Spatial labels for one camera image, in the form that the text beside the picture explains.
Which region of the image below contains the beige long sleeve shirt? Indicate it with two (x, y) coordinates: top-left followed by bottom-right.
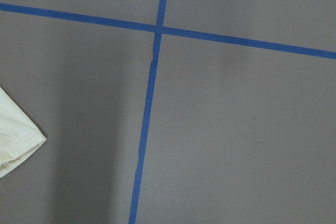
(1, 89), (47, 177)

